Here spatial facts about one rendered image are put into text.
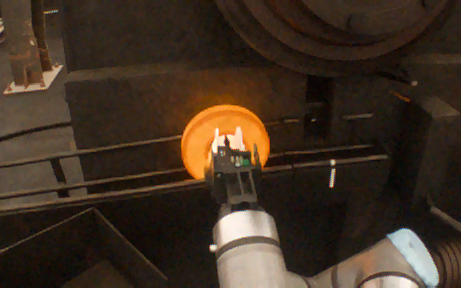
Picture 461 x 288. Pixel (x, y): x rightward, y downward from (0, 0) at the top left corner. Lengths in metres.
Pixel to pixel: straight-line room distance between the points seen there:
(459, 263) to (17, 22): 3.21
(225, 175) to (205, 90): 0.21
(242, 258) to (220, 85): 0.35
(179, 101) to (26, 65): 2.80
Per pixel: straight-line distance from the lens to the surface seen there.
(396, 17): 0.62
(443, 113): 0.85
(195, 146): 0.73
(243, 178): 0.61
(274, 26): 0.62
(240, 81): 0.76
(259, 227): 0.55
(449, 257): 0.92
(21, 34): 3.44
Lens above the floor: 1.12
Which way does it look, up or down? 29 degrees down
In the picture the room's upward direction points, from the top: straight up
